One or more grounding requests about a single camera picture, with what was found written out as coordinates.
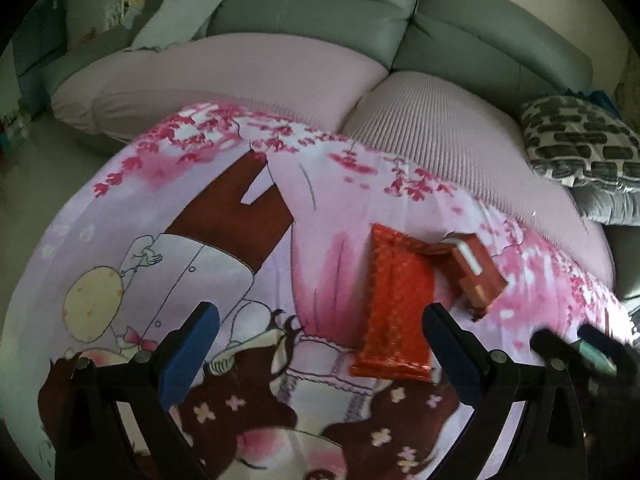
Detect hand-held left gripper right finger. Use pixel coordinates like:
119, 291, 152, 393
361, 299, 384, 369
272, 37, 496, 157
422, 302, 588, 480

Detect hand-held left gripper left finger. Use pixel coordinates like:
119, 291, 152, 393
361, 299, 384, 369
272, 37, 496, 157
54, 301, 221, 480

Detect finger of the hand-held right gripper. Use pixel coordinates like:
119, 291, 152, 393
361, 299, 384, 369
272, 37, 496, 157
577, 324, 638, 376
531, 329, 568, 361

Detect white tray with teal rim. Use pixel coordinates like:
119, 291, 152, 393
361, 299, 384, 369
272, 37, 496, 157
580, 339, 618, 373

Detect red packet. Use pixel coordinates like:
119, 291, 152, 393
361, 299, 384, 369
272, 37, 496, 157
348, 222, 453, 383

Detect red box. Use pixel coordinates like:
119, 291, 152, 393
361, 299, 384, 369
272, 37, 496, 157
439, 232, 508, 322

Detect grey pillow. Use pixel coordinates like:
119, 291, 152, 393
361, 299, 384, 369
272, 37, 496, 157
570, 182, 640, 226

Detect printed blanket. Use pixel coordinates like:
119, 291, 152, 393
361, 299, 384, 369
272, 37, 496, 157
0, 101, 636, 480

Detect black white patterned pillow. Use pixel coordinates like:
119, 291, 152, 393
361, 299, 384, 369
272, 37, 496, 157
519, 95, 640, 188

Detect teal cloth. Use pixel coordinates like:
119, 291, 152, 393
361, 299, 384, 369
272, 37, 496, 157
567, 87, 611, 103

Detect pink ribbed seat cover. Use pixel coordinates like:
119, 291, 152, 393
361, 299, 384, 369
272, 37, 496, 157
50, 32, 616, 286

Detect pale square pillow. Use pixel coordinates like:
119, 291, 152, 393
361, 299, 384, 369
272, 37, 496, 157
127, 0, 236, 52

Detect pale paper clutter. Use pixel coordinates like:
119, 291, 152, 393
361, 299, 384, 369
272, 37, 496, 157
102, 0, 151, 31

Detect teal cabinet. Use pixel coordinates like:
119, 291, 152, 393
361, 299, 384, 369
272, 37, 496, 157
12, 0, 68, 76

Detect grey sofa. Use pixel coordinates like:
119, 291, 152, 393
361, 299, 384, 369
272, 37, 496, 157
12, 0, 640, 311

